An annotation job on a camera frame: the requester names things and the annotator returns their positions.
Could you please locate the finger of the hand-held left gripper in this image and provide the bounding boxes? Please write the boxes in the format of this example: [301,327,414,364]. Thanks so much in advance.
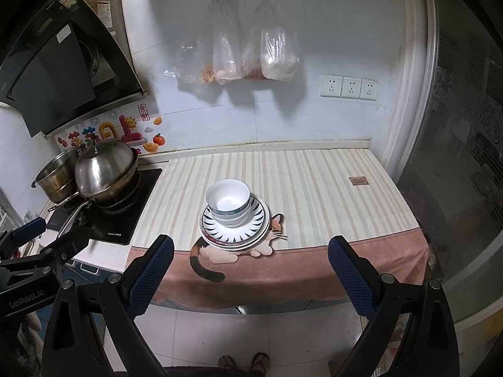
[0,217,46,253]
[39,222,93,263]

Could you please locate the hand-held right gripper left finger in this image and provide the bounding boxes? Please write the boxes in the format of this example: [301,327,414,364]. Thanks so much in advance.
[41,235,175,377]

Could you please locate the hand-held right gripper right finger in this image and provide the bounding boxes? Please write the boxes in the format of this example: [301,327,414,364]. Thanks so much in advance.
[328,236,460,377]

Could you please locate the white bowl with dark rim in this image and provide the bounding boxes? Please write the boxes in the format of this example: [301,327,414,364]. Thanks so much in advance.
[212,204,251,227]

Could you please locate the blue leaf pattern plate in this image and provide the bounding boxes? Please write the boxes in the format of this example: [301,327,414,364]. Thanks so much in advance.
[202,194,272,245]

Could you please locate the white bowl with blue rim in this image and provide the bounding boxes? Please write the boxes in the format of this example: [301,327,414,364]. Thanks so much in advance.
[205,179,251,216]

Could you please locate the steel stock pot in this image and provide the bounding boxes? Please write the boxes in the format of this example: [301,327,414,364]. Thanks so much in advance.
[32,146,82,204]

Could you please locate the black induction cooktop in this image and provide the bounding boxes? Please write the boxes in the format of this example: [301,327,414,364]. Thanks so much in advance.
[46,168,163,246]

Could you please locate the steel wok with lid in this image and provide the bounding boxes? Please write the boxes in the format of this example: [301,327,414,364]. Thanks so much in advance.
[47,138,141,238]

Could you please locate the striped cloth with pink border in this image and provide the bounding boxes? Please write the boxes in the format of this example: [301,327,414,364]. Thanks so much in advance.
[126,148,431,312]

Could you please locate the person's left foot in sandal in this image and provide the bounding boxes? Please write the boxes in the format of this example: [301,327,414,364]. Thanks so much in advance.
[217,355,237,374]

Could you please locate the person's foot in sandal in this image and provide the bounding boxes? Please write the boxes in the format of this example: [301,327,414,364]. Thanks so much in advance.
[249,352,272,376]
[217,355,237,374]

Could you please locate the person's right foot in sandal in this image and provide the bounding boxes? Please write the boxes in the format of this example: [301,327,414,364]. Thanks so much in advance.
[249,352,272,376]

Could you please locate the black range hood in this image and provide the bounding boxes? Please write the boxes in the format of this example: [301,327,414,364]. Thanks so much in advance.
[0,0,151,139]

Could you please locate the clear plastic bag orange contents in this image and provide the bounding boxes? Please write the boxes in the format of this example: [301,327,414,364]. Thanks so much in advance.
[164,39,216,85]

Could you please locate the clear plastic bag pale contents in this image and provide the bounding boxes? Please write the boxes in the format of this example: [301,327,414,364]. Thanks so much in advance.
[260,0,301,82]

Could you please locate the clear plastic bag pink contents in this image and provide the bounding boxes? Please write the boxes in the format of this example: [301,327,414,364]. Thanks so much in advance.
[211,0,245,86]

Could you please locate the clear plastic bag red contents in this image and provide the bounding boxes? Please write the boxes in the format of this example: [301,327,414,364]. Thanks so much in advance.
[240,27,273,81]

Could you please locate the colourful wall stickers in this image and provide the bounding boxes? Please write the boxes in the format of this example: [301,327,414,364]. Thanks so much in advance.
[55,104,166,155]

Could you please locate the white wall socket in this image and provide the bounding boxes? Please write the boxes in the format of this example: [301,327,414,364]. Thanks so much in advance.
[320,74,343,98]
[340,76,362,100]
[359,79,379,101]

